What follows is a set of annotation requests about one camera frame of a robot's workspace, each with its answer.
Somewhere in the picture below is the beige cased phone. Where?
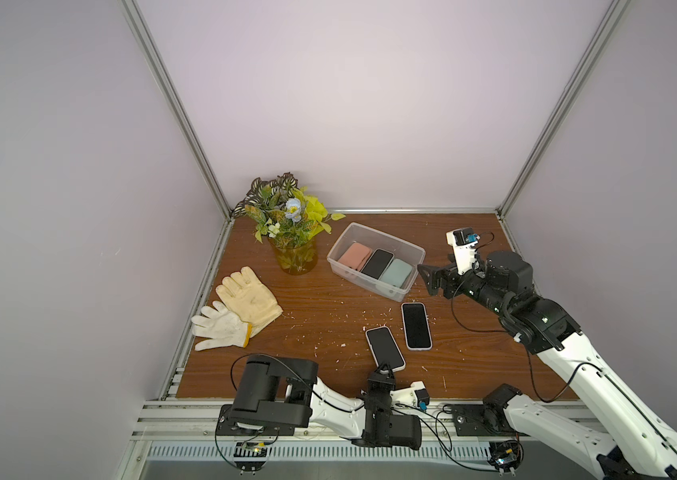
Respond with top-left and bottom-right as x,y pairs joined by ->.
365,326 -> 407,373

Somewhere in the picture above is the white phone black screen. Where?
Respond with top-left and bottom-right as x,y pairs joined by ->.
402,302 -> 433,351

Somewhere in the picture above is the green cased phone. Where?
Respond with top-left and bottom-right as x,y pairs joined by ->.
380,258 -> 413,288

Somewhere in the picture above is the clear plastic storage box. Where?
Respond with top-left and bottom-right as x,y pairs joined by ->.
326,222 -> 426,302

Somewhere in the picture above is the pink cased phone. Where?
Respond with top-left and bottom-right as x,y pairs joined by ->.
338,242 -> 374,271

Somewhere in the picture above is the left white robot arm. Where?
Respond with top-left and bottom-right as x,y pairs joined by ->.
214,354 -> 431,450

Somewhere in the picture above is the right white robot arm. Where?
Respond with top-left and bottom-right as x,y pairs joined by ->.
418,251 -> 677,479

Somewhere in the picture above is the right controller board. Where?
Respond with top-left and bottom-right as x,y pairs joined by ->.
488,440 -> 525,476

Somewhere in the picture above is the controller board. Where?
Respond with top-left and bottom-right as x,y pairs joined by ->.
488,440 -> 525,476
232,441 -> 270,474

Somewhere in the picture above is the left controller board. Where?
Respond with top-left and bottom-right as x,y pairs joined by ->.
232,441 -> 270,474

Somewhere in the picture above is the white work glove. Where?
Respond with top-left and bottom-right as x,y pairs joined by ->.
190,301 -> 252,351

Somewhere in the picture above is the artificial green leafy plant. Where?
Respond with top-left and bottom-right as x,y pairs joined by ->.
230,172 -> 346,249

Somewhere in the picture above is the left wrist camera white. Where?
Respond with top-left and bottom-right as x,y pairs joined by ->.
390,381 -> 431,411

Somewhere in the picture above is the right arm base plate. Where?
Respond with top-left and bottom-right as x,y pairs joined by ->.
450,404 -> 515,437

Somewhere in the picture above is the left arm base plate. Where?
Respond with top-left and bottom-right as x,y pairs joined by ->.
214,403 -> 312,437

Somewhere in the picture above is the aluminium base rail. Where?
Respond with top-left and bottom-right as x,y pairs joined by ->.
116,395 -> 636,479

